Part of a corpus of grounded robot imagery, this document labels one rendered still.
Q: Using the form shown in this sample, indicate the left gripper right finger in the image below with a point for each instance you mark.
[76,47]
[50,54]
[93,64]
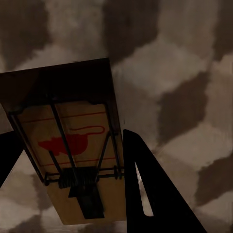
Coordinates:
[171,212]

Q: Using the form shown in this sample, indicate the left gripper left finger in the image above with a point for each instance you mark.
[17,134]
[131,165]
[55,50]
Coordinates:
[10,150]

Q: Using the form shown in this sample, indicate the mousetrap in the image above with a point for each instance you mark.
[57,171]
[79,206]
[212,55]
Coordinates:
[66,118]

